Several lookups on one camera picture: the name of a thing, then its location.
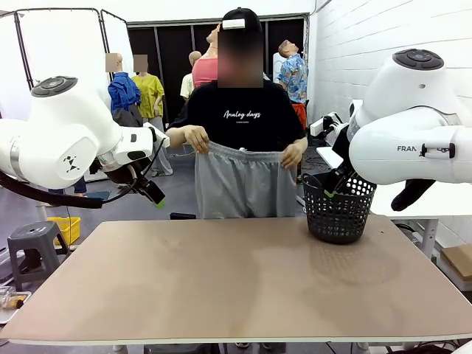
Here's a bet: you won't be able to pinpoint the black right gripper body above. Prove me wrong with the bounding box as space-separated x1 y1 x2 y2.
331 123 357 174

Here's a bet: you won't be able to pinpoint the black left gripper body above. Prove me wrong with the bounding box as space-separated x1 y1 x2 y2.
105 164 148 190

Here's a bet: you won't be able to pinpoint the grey training pants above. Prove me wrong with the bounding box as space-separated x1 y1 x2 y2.
194 142 299 220

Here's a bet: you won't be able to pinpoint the person's right forearm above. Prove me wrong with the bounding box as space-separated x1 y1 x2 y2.
164 125 191 150

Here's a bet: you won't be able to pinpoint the person's left hand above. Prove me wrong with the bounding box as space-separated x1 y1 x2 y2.
280 142 306 170

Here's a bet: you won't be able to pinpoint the person's right hand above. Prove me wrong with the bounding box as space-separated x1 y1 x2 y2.
183 124 212 155

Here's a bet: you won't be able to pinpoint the black plastic laundry basket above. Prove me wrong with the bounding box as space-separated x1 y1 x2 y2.
301 171 378 245

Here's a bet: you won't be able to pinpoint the mannequin in blue jeans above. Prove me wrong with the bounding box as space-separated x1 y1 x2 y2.
47 176 88 197

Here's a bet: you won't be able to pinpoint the yellow plastic crate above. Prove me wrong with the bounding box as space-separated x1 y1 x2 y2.
46 216 81 246

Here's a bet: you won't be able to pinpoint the mannequin in blue shirt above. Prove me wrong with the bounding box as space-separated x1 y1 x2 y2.
105 52 145 128

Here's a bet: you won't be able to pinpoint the white side table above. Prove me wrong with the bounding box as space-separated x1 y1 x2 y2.
316 146 472 259

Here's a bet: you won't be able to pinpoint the mannequin in yellow shirt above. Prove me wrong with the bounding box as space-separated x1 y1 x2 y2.
131 54 174 177

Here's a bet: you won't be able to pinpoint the mannequin in floral shirt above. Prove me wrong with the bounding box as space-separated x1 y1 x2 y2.
277 39 310 130

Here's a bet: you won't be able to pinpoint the person torso black t-shirt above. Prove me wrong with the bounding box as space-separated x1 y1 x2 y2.
167 79 309 153

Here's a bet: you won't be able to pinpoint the grey plastic stool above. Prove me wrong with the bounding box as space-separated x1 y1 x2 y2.
7 221 70 292

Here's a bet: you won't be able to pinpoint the mannequin in cream shirt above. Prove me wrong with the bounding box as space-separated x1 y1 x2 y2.
179 50 203 111

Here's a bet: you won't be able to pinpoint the black curtain partition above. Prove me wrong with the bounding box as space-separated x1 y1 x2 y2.
127 13 309 126

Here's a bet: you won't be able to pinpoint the mannequin in pink shirt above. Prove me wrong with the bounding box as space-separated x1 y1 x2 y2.
191 25 226 89

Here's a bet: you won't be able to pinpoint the person's head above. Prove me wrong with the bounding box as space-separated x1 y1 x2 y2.
217 27 265 89

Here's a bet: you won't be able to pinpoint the narrow white backdrop panel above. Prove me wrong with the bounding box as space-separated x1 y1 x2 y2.
100 9 130 86

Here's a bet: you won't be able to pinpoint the large cardboard box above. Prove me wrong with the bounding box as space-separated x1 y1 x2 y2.
440 243 472 292

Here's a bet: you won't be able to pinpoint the wide white backdrop panel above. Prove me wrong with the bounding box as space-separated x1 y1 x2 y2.
0 7 111 122

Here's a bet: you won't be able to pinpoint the black cap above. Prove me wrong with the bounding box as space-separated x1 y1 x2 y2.
222 7 263 34

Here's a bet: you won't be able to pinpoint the white tray with snacks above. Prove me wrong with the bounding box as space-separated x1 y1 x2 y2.
0 289 32 325

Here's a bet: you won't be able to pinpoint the thin black left camera cable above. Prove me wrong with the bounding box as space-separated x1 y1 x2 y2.
101 136 166 203

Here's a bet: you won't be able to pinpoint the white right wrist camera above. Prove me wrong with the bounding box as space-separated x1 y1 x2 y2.
309 112 342 139

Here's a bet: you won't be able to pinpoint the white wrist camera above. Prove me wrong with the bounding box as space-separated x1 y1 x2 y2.
142 121 171 149
309 112 342 139

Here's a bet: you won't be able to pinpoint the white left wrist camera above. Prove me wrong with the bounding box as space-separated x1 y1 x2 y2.
142 121 171 149

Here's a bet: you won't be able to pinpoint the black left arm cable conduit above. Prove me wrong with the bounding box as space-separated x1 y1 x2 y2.
0 171 104 210

